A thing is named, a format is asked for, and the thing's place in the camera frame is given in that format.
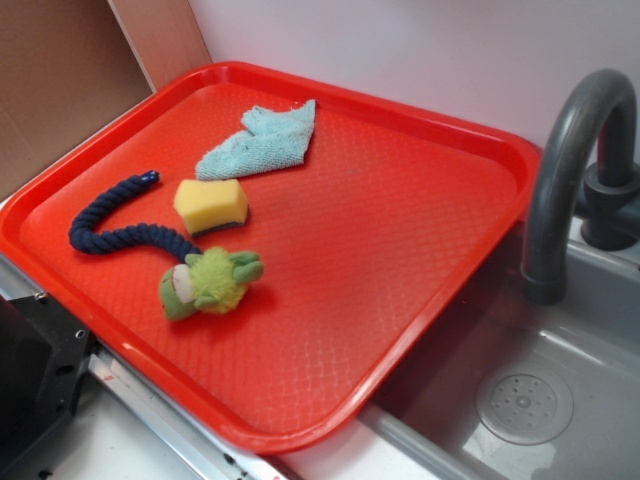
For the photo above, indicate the round sink drain strainer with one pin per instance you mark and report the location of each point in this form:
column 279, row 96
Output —
column 524, row 407

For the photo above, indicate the red plastic tray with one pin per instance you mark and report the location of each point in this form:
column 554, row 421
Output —
column 363, row 244

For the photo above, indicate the yellow sponge with dark base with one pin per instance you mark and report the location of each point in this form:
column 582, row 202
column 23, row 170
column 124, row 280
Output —
column 204, row 206

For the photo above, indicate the grey plastic faucet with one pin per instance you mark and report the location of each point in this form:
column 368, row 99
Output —
column 588, row 170

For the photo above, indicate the light teal cloth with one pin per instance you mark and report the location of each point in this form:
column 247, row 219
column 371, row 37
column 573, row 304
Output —
column 269, row 141

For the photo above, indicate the grey plastic sink basin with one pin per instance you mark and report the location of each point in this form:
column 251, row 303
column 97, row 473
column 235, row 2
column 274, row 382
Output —
column 590, row 340

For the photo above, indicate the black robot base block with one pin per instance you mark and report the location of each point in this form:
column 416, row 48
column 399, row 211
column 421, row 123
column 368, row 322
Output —
column 45, row 351

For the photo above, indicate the brown cardboard panel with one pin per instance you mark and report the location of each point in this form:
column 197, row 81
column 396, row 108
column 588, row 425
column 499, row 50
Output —
column 68, row 68

